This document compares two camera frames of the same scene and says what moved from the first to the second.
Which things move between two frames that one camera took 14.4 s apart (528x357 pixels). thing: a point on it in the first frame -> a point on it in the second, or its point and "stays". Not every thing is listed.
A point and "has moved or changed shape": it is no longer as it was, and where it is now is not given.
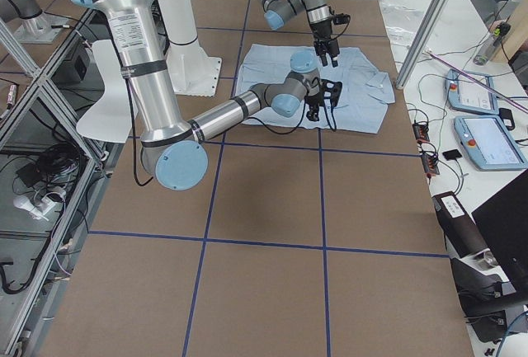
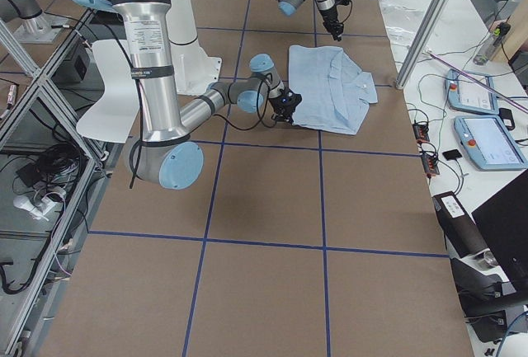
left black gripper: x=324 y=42 -> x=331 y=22
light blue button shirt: x=362 y=103 has moved or changed shape
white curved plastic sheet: x=110 y=118 stays
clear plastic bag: x=401 y=22 stays
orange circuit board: x=430 y=160 stays
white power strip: x=38 y=211 stays
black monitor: x=503 y=222 stays
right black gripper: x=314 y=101 -> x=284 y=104
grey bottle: x=493 y=44 stays
